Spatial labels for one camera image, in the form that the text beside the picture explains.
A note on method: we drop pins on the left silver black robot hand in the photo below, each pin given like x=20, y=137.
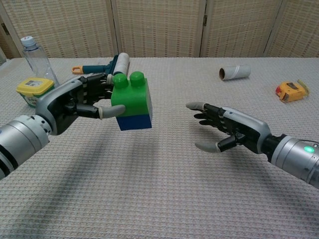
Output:
x=57, y=102

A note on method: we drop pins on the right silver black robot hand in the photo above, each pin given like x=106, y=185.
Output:
x=249, y=127

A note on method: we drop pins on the green building block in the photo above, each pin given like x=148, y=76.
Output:
x=132, y=99

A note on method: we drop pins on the blue building block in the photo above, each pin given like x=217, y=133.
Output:
x=134, y=123

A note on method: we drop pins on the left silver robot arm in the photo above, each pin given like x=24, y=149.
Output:
x=20, y=142

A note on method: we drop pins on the green tub with yellow lid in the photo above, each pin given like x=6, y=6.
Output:
x=33, y=85

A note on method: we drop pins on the clear plastic bottle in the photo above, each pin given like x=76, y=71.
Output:
x=38, y=59

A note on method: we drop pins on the yellow tape measure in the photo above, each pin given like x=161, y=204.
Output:
x=291, y=92

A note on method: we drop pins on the grey cardboard tube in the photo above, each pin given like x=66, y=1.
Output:
x=236, y=72

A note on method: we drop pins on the teal lint roller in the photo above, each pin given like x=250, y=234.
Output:
x=122, y=63

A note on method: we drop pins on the beige woven table cloth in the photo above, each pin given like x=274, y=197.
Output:
x=162, y=186

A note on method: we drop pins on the beige woven folding screen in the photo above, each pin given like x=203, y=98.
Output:
x=159, y=27

